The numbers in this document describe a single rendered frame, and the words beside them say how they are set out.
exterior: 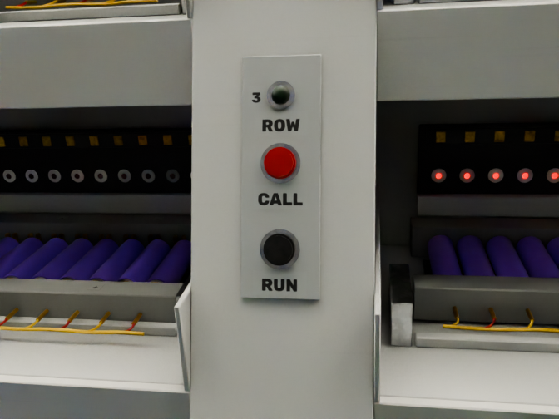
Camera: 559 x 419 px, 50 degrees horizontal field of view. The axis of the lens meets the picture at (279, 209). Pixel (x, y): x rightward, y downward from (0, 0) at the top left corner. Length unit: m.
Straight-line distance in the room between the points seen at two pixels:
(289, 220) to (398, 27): 0.11
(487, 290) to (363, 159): 0.12
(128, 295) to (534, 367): 0.23
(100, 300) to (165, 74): 0.14
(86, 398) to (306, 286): 0.14
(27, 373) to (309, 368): 0.16
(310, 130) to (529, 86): 0.11
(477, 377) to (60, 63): 0.28
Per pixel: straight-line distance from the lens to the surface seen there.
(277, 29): 0.32
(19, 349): 0.40
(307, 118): 0.30
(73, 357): 0.37
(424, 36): 0.32
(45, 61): 0.36
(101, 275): 0.42
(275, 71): 0.31
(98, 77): 0.35
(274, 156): 0.30
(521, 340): 0.36
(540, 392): 0.34
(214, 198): 0.31
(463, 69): 0.32
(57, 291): 0.40
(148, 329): 0.38
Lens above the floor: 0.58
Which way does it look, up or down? level
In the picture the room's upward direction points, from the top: straight up
